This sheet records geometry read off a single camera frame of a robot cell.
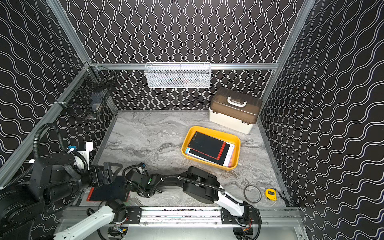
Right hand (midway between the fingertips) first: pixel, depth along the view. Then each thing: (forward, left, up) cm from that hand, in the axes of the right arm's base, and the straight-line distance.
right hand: (125, 186), depth 80 cm
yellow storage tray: (+35, -33, +1) cm, 48 cm away
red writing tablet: (+28, -45, -1) cm, 53 cm away
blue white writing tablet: (+18, -56, -3) cm, 59 cm away
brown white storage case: (+43, -65, +14) cm, 79 cm away
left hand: (-3, -8, +32) cm, 33 cm away
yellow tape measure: (-2, -78, -4) cm, 78 cm away
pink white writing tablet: (+17, -60, -3) cm, 62 cm away
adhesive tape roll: (-1, -69, -5) cm, 69 cm away
